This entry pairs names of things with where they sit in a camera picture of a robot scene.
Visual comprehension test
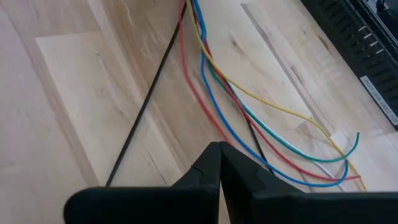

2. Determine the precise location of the black slotted cable tray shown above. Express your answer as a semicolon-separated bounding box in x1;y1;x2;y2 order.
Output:
300;0;398;131

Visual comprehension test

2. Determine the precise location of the multicoloured wire harness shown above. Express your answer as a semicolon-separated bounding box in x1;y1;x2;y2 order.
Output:
177;0;368;192

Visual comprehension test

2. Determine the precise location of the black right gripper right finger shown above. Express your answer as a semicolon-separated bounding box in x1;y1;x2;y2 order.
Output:
219;141;398;224

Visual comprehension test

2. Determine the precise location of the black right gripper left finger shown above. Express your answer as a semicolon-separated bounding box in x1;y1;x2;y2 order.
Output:
63;142;222;224

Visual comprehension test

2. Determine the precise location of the black zip tie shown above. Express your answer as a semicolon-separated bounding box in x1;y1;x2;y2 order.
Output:
104;0;188;187

